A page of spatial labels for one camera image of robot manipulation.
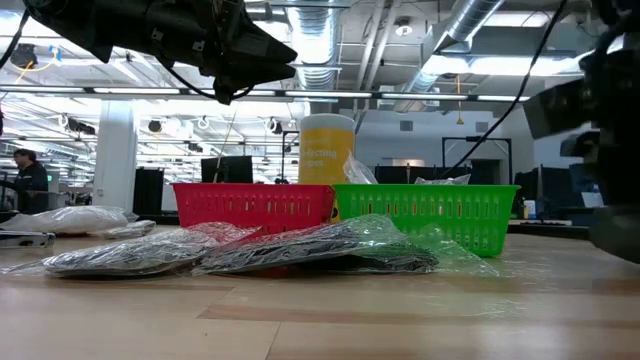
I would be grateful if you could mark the red plastic slotted basket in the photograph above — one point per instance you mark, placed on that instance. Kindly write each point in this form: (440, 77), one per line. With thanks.
(250, 205)

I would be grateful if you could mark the black cabinet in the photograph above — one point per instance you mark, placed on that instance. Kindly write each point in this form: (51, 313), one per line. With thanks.
(148, 192)

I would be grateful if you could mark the white bottle blue label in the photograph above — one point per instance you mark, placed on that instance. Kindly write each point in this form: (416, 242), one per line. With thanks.
(530, 207)

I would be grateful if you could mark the black metal frame stand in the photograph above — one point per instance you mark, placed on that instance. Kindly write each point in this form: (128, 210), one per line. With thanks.
(475, 138)

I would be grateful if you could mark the yellow hanging pendant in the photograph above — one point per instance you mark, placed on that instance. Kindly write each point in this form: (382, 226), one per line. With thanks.
(459, 120)

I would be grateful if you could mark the slanted silver ventilation duct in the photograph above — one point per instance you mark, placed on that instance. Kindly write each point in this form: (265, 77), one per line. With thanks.
(470, 15)

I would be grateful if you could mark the black computer monitor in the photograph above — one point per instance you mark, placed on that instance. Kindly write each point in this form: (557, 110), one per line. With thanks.
(227, 170)

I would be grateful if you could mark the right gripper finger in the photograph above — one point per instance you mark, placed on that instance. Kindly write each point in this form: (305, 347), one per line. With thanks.
(617, 235)

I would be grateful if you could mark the person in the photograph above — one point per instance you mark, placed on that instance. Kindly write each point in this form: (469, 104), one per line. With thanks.
(32, 190)

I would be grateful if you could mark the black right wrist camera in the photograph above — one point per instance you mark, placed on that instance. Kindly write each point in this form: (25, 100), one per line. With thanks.
(560, 107)

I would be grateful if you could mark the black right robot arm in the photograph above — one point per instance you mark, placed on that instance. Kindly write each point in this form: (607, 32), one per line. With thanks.
(620, 60)

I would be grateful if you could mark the silver ribbed ventilation duct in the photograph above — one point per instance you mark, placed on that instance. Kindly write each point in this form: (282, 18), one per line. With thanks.
(317, 40)

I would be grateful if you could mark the bagged white cotton pads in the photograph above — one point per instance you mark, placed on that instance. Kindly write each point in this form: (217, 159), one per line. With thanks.
(442, 180)

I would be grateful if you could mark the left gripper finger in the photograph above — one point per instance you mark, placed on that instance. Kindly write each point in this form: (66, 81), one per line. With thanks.
(260, 75)
(265, 42)

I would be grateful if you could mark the green plastic slotted basket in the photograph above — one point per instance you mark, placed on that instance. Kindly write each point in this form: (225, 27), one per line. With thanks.
(425, 215)

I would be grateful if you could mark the clear crinkled plastic bag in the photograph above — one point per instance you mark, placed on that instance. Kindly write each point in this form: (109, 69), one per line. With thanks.
(357, 172)

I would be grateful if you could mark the yellow disinfecting wipes canister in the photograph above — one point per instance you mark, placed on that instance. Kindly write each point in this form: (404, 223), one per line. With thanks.
(325, 150)

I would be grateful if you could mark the white building pillar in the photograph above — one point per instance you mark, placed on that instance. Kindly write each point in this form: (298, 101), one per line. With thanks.
(114, 160)

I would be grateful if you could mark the black ceiling device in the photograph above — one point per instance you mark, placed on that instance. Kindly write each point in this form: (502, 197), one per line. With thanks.
(24, 55)

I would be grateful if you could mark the bagged white cotton balls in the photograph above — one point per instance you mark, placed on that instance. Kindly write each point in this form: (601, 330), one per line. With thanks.
(65, 220)

